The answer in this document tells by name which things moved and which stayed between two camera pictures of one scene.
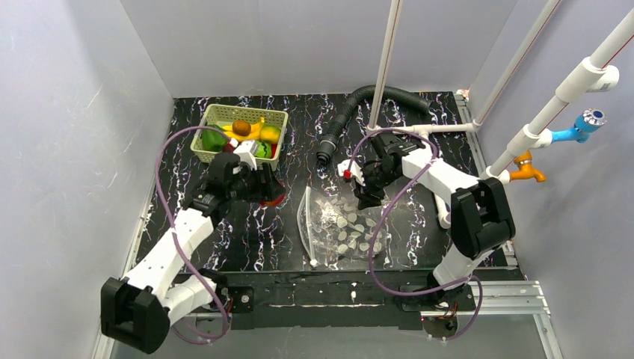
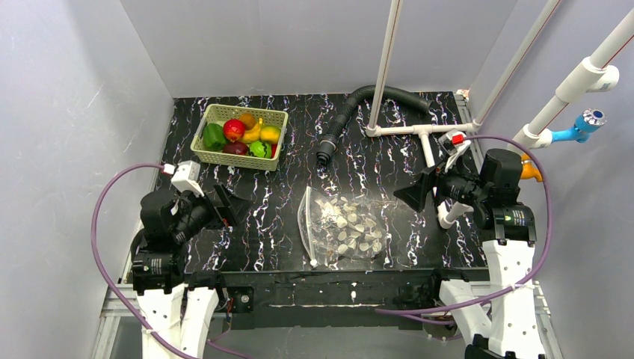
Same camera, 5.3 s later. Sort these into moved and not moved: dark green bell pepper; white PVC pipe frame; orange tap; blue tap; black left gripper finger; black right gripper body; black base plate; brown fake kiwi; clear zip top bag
Moved: black right gripper body; black left gripper finger; brown fake kiwi
Not moved: clear zip top bag; blue tap; white PVC pipe frame; black base plate; orange tap; dark green bell pepper
